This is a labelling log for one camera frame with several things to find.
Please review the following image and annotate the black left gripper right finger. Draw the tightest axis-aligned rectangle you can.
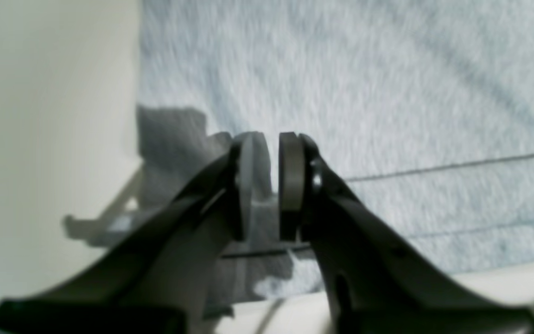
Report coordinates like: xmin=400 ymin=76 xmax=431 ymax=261
xmin=279 ymin=132 xmax=534 ymax=334

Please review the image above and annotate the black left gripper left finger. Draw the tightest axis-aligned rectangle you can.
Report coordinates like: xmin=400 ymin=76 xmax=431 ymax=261
xmin=0 ymin=132 xmax=269 ymax=334

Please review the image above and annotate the grey T-shirt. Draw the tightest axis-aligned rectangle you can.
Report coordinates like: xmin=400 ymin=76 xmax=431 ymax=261
xmin=137 ymin=0 xmax=534 ymax=304

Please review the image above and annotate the black camera cable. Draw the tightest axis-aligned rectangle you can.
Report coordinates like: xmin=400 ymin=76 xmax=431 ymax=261
xmin=253 ymin=297 xmax=286 ymax=334

